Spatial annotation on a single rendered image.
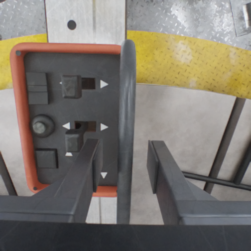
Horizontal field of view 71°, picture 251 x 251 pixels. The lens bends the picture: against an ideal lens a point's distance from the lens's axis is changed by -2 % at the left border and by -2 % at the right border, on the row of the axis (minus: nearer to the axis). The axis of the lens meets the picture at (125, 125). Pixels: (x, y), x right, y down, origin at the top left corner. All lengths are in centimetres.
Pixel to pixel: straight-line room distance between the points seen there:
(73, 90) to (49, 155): 12
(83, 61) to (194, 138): 66
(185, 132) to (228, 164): 26
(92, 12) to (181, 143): 61
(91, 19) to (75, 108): 17
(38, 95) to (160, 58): 86
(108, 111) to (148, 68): 81
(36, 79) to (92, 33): 15
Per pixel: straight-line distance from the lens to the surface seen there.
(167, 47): 105
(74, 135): 18
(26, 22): 117
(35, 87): 24
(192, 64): 109
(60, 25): 36
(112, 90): 23
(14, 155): 93
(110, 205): 44
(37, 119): 25
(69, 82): 17
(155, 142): 15
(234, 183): 96
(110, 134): 24
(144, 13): 107
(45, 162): 27
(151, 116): 74
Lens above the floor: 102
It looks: 74 degrees down
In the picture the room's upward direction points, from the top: 179 degrees clockwise
